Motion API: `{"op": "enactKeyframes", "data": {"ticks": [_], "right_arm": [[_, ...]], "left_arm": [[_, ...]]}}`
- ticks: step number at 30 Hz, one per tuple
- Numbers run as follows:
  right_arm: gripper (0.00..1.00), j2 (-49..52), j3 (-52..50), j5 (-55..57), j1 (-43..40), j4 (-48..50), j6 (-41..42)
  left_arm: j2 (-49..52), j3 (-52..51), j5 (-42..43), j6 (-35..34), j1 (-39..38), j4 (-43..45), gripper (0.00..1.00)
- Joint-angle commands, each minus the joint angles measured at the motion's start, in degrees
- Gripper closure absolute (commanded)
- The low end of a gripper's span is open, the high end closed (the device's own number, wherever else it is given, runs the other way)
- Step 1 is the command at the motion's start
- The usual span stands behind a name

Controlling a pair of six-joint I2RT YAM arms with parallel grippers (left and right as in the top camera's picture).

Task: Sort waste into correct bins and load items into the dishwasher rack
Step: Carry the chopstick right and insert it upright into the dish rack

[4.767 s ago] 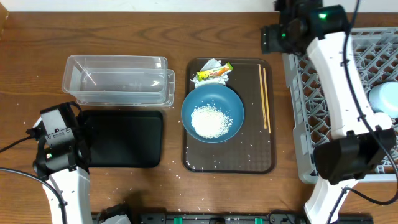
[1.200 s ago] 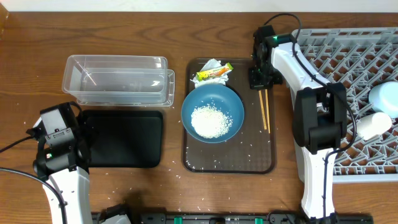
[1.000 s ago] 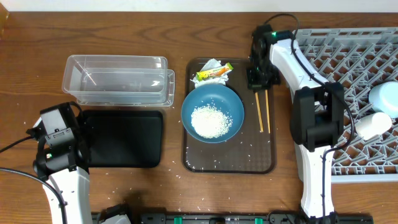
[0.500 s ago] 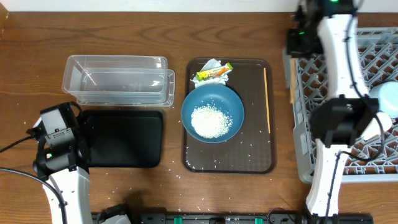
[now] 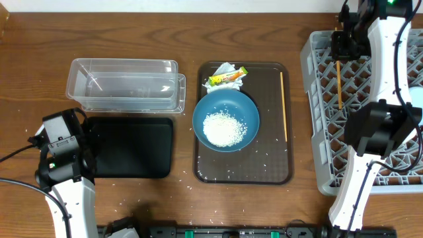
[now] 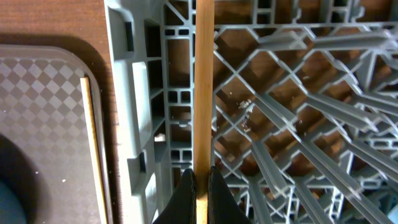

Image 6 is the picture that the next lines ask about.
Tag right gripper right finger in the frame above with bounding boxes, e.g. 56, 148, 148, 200
208, 166, 250, 224

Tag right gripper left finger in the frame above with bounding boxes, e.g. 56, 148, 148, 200
153, 169, 197, 224

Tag wooden chopstick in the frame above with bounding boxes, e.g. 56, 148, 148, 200
193, 0, 215, 224
80, 77, 108, 224

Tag dark blue bowl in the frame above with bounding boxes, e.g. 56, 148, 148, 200
0, 181, 27, 224

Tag grey dishwasher rack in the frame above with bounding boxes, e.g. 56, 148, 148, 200
104, 0, 397, 223

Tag brown serving tray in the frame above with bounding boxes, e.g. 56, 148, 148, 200
1, 45, 113, 223

